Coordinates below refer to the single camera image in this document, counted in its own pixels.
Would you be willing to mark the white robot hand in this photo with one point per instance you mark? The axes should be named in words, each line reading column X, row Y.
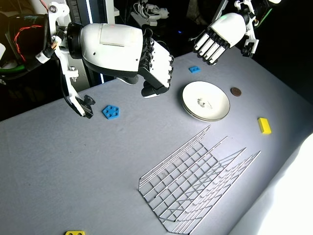
column 112, row 51
column 230, row 27

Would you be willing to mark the spare white robot hand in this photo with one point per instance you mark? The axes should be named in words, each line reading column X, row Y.
column 151, row 12

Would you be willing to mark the small blue rectangular block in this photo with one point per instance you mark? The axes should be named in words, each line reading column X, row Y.
column 194, row 69

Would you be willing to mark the blue pentagon block with holes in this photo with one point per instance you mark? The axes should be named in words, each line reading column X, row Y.
column 111, row 112

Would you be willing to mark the brown chocolate sandwich cookie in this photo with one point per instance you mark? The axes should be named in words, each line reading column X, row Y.
column 235, row 91

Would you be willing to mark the yellow rectangular block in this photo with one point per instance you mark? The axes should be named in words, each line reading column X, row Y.
column 264, row 125

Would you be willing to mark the yellow block with holes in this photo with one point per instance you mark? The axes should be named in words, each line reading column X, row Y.
column 74, row 233

